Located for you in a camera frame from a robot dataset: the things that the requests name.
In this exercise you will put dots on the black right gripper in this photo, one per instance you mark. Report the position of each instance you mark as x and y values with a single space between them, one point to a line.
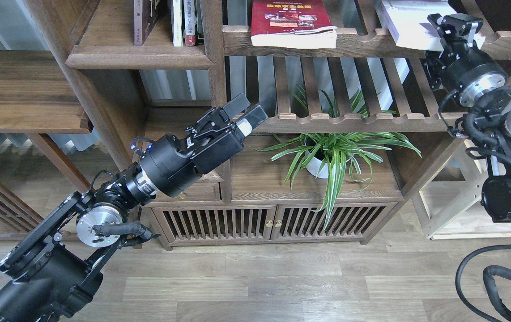
460 66

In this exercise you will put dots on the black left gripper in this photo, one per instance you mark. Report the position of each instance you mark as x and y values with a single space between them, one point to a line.
170 165

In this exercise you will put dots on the white lavender book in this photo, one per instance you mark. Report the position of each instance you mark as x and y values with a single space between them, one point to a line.
407 21

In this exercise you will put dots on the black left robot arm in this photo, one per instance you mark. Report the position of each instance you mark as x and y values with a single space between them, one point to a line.
56 270

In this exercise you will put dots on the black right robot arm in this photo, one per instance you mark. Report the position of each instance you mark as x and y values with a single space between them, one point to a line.
488 125

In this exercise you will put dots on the red book on shelf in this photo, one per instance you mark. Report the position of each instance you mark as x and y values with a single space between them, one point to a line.
297 24

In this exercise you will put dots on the light wooden shelf rack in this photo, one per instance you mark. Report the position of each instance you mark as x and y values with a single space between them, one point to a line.
448 206

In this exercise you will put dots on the small wooden drawer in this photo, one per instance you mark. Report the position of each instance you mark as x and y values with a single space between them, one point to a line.
200 191

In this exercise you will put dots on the green spider plant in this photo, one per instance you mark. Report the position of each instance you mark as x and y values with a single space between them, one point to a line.
342 152

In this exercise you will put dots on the white upright book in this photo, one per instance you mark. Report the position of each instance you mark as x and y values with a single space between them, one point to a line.
176 7

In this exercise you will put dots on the red spine upright book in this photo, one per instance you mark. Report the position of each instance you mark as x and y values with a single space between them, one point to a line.
189 23

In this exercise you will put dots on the left slatted cabinet door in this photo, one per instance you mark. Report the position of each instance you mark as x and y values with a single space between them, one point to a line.
216 225

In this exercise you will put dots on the slatted cabinet door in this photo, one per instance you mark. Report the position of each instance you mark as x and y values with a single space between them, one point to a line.
216 225
305 223

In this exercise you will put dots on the right slatted cabinet door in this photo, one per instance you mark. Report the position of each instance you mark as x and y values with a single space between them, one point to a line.
305 223

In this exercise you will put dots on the dark wooden side table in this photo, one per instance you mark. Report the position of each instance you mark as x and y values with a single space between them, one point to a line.
37 100

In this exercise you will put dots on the dark slatted wooden bench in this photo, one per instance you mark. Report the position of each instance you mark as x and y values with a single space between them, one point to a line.
0 201

